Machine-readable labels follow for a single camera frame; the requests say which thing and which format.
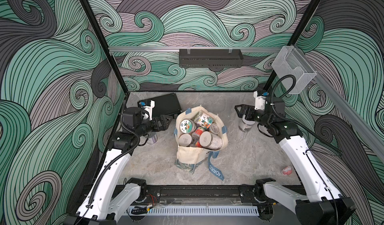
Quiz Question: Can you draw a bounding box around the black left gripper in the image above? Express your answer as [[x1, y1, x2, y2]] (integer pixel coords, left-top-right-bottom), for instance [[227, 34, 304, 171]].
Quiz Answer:
[[134, 116, 171, 139]]

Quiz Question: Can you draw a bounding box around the purple yellow label seed can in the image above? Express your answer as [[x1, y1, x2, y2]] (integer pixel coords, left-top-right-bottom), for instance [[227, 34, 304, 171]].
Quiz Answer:
[[146, 132, 158, 145]]

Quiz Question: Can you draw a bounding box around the clear jar cartoon leaf lid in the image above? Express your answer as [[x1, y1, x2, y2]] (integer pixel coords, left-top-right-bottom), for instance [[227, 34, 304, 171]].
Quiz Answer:
[[194, 111, 214, 130]]

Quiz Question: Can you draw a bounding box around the cream canvas tote bag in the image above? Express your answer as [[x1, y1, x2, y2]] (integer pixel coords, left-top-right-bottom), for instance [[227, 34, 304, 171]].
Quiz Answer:
[[174, 106, 228, 172]]

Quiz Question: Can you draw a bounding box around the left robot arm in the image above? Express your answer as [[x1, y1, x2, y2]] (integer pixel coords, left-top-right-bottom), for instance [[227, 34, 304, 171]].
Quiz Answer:
[[64, 107, 173, 225]]

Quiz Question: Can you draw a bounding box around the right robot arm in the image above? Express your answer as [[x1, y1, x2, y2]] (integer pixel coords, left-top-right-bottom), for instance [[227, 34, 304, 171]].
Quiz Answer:
[[235, 91, 356, 225]]

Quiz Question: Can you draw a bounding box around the red tomato seed jar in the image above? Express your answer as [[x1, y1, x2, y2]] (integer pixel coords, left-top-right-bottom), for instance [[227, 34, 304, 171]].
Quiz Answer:
[[191, 127, 206, 139]]

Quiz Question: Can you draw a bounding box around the black ribbed hard case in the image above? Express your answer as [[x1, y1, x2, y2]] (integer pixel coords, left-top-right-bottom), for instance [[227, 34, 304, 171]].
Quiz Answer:
[[138, 93, 182, 118]]

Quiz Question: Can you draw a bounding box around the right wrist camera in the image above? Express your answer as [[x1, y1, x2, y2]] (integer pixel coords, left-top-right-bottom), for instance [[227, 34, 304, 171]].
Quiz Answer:
[[254, 91, 267, 111]]

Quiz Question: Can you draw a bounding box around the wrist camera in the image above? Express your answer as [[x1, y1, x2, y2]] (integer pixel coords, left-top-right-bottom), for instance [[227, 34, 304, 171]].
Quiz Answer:
[[254, 91, 267, 111], [139, 99, 155, 121]]

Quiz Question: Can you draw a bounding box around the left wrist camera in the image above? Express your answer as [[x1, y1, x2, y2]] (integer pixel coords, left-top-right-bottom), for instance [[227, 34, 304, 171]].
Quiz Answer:
[[139, 99, 155, 121]]

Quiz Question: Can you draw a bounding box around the white mesh wall basket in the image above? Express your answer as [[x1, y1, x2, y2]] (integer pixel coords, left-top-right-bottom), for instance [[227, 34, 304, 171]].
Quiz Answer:
[[272, 45, 317, 94]]

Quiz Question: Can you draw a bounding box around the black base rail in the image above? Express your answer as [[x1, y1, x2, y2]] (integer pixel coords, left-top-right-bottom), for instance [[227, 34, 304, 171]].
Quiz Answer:
[[83, 184, 307, 206]]

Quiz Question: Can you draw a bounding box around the black wall shelf tray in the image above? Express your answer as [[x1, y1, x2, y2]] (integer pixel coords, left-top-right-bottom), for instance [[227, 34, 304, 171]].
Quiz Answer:
[[179, 48, 244, 69]]

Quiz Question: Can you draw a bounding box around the white slotted cable duct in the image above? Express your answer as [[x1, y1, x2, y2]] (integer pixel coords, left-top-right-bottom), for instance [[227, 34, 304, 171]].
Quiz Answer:
[[136, 205, 260, 217]]

